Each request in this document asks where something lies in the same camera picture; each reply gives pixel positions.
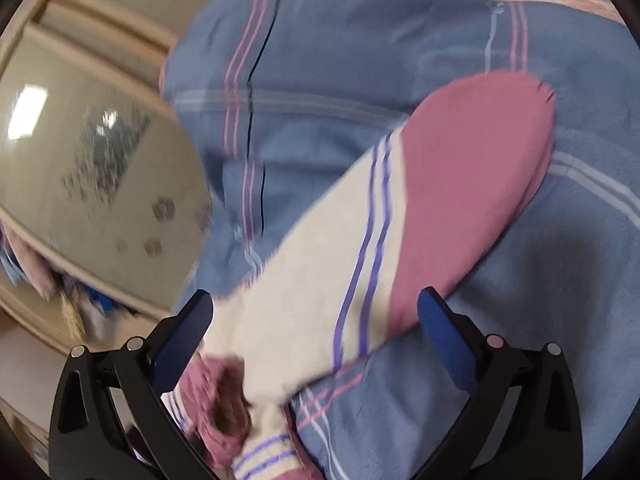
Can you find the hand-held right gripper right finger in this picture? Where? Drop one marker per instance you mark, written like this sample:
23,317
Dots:
445,342

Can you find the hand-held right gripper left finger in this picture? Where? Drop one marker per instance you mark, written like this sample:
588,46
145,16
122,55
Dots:
180,342

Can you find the white and pink hooded jacket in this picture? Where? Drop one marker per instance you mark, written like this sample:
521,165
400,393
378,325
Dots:
425,185

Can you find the bright blue cloth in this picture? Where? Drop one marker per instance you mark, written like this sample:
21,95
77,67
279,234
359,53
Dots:
107,305

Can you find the pink hanging puffer jacket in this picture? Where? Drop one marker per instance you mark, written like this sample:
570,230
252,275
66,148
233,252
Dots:
30,262

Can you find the frosted floral sliding door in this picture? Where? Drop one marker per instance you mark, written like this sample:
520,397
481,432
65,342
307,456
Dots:
75,160

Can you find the blue plaid blanket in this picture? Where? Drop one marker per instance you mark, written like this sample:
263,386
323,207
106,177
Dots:
350,60

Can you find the light wooden wardrobe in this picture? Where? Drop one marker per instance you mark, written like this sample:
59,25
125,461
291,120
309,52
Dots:
100,15

